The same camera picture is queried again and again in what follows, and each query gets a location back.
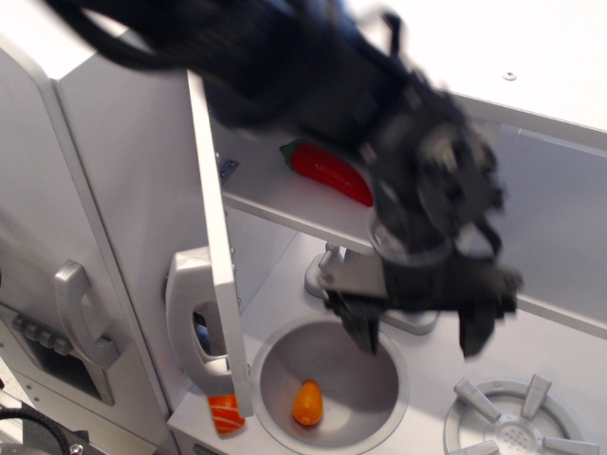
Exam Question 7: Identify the salmon sushi toy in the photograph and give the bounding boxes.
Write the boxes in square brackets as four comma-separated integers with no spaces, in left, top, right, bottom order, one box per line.
[207,394,246,436]

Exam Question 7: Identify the white microwave door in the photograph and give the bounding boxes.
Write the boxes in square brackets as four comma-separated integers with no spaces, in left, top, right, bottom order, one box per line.
[187,71,254,417]

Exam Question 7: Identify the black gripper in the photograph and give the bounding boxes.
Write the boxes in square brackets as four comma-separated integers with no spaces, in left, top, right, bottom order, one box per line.
[324,74,522,358]

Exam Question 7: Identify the grey toy faucet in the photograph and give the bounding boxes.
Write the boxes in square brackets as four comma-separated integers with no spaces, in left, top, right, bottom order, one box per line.
[303,243,439,336]

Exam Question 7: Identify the white toy kitchen cabinet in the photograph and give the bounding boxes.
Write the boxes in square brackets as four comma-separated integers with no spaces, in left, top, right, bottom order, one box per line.
[1,1,606,454]

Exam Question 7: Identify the grey stove burner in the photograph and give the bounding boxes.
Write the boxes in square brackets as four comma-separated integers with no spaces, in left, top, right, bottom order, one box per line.
[443,374,600,454]

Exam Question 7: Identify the black cable lower left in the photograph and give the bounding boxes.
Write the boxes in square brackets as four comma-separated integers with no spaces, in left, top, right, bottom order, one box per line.
[0,407,70,455]

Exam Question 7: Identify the orange toy carrot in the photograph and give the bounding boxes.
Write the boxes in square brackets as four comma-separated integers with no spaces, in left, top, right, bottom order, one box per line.
[291,380,323,427]

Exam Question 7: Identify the round grey sink bowl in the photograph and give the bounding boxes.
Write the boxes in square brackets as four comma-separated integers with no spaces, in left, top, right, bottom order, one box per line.
[250,316,410,454]

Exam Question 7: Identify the red toy chili pepper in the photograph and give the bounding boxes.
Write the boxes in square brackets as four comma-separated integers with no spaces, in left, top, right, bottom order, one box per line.
[279,139,374,207]

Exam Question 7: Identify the grey ice dispenser panel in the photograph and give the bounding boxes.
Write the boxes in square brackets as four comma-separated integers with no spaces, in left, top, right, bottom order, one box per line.
[1,304,115,407]

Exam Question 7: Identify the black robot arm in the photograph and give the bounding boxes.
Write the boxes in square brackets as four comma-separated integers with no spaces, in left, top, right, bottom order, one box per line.
[50,1,522,356]

